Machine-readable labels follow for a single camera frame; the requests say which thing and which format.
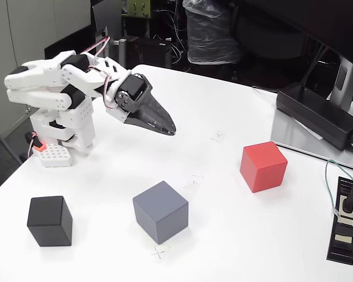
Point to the black power adapter brick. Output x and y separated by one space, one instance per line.
317 116

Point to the plastic wrapped dark bin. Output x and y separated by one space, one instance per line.
209 35

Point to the clear tape X mark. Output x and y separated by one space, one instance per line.
218 136
160 254
194 181

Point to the red wooden cube block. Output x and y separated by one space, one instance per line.
261 167

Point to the black power strip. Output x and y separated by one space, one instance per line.
342 235

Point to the black monitor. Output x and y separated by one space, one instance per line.
311 17

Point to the black plug in strip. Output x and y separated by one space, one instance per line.
347 202

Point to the black computer case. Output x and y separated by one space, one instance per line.
148 53

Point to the silver metal post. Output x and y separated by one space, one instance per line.
122 55

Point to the grey wooden cube block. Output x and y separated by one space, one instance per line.
161 211

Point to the black wooden cube block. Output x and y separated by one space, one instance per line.
47 223

